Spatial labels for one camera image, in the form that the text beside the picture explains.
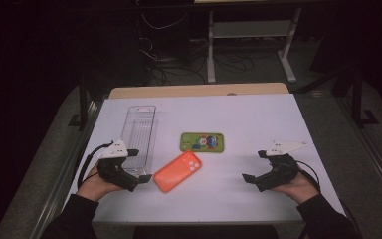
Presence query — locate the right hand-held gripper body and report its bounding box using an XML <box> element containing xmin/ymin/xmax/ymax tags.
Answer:
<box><xmin>254</xmin><ymin>140</ymin><xmax>309</xmax><ymax>193</ymax></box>

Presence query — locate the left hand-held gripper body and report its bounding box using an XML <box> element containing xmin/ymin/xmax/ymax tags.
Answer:
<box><xmin>96</xmin><ymin>138</ymin><xmax>139</xmax><ymax>193</ymax></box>

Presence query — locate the clear plastic rack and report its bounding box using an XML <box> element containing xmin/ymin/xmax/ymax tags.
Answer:
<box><xmin>120</xmin><ymin>105</ymin><xmax>159</xmax><ymax>177</ymax></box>

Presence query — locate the orange phone case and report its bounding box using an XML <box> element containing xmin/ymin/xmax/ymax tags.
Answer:
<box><xmin>152</xmin><ymin>149</ymin><xmax>203</xmax><ymax>194</ymax></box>

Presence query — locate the person's left hand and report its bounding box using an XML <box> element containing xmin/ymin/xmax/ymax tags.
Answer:
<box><xmin>76</xmin><ymin>163</ymin><xmax>124</xmax><ymax>203</ymax></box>

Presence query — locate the person's right hand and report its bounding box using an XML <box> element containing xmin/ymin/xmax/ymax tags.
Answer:
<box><xmin>272</xmin><ymin>168</ymin><xmax>321</xmax><ymax>205</ymax></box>

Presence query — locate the black metal stand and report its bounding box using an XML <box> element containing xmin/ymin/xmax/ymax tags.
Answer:
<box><xmin>350</xmin><ymin>66</ymin><xmax>381</xmax><ymax>129</ymax></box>
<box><xmin>67</xmin><ymin>78</ymin><xmax>96</xmax><ymax>131</ymax></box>

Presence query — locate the left hand-held gripper black cable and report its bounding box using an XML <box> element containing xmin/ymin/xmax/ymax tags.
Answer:
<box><xmin>76</xmin><ymin>141</ymin><xmax>114</xmax><ymax>191</ymax></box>

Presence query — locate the hand-held gripper black cable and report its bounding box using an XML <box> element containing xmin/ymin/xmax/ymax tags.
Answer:
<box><xmin>294</xmin><ymin>159</ymin><xmax>323</xmax><ymax>194</ymax></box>
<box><xmin>76</xmin><ymin>141</ymin><xmax>114</xmax><ymax>191</ymax></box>

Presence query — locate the right hand-held gripper black cable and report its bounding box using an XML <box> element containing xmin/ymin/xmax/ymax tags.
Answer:
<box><xmin>294</xmin><ymin>159</ymin><xmax>323</xmax><ymax>194</ymax></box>

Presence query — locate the grey metal rail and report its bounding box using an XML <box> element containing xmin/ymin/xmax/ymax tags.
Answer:
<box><xmin>29</xmin><ymin>99</ymin><xmax>104</xmax><ymax>239</ymax></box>
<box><xmin>337</xmin><ymin>96</ymin><xmax>382</xmax><ymax>214</ymax></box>

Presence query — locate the tangle of black floor cables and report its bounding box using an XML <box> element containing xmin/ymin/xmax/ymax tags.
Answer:
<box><xmin>138</xmin><ymin>11</ymin><xmax>257</xmax><ymax>87</ymax></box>

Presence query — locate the white metal desk frame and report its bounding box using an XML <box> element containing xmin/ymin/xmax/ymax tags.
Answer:
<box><xmin>206</xmin><ymin>7</ymin><xmax>303</xmax><ymax>85</ymax></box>

